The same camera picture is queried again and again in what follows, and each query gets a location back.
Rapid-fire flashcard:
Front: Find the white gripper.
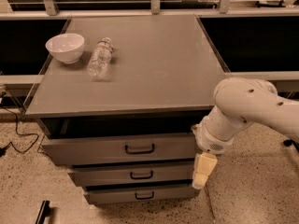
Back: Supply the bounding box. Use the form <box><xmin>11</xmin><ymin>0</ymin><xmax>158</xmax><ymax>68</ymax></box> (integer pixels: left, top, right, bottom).
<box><xmin>191</xmin><ymin>117</ymin><xmax>234</xmax><ymax>189</ymax></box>

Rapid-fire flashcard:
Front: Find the grey top drawer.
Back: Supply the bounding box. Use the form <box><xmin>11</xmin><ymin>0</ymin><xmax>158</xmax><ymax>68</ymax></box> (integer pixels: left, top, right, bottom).
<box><xmin>42</xmin><ymin>133</ymin><xmax>195</xmax><ymax>166</ymax></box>

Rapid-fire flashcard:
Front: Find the grey drawer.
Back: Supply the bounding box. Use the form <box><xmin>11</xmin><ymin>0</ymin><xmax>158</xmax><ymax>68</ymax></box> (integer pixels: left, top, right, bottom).
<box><xmin>84</xmin><ymin>183</ymin><xmax>199</xmax><ymax>205</ymax></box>
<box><xmin>69</xmin><ymin>161</ymin><xmax>193</xmax><ymax>187</ymax></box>
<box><xmin>42</xmin><ymin>133</ymin><xmax>195</xmax><ymax>166</ymax></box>

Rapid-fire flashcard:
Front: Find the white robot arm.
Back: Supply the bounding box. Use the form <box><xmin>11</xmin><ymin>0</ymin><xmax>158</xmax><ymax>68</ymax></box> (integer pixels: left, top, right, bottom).
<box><xmin>192</xmin><ymin>77</ymin><xmax>299</xmax><ymax>189</ymax></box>

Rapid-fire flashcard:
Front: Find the grey middle drawer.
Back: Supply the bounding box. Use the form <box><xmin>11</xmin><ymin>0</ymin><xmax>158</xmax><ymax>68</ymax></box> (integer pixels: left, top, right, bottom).
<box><xmin>69</xmin><ymin>161</ymin><xmax>193</xmax><ymax>187</ymax></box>

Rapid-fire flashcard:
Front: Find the grey drawer cabinet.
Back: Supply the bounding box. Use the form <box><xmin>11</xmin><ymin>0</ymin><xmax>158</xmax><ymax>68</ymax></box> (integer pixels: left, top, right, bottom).
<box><xmin>26</xmin><ymin>15</ymin><xmax>225</xmax><ymax>204</ymax></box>

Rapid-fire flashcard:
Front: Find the grey bottom drawer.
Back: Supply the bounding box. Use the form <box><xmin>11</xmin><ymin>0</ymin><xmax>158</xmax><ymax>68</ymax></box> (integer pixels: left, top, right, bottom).
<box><xmin>84</xmin><ymin>183</ymin><xmax>199</xmax><ymax>205</ymax></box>

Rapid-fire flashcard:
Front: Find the black caster leg right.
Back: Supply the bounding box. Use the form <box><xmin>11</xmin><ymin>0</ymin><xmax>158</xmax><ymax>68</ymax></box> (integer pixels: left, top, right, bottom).
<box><xmin>283</xmin><ymin>139</ymin><xmax>299</xmax><ymax>152</ymax></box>

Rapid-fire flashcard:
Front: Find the clear plastic water bottle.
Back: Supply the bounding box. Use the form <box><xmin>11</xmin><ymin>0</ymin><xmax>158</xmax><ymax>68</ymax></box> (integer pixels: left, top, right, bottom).
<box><xmin>87</xmin><ymin>37</ymin><xmax>114</xmax><ymax>80</ymax></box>

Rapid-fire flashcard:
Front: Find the white bowl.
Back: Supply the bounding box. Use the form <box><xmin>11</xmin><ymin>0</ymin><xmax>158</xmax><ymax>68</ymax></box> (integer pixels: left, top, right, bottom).
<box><xmin>45</xmin><ymin>34</ymin><xmax>85</xmax><ymax>63</ymax></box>

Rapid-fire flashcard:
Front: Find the black bar on floor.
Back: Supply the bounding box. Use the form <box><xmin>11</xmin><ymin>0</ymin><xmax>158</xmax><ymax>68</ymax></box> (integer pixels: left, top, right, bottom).
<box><xmin>35</xmin><ymin>200</ymin><xmax>50</xmax><ymax>224</ymax></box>

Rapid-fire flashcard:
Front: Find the grey metal railing frame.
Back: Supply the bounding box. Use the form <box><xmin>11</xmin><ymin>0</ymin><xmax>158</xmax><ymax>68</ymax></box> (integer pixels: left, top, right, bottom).
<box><xmin>0</xmin><ymin>0</ymin><xmax>299</xmax><ymax>110</ymax></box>

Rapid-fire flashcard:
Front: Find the black power cable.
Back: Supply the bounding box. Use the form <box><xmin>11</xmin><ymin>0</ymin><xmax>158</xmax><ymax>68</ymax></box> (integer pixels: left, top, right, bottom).
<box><xmin>0</xmin><ymin>91</ymin><xmax>64</xmax><ymax>164</ymax></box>

